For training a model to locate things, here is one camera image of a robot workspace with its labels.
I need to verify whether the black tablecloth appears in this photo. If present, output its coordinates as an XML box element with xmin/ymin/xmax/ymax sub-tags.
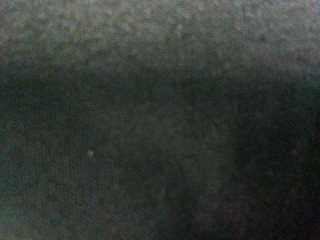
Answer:
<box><xmin>0</xmin><ymin>0</ymin><xmax>320</xmax><ymax>240</ymax></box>

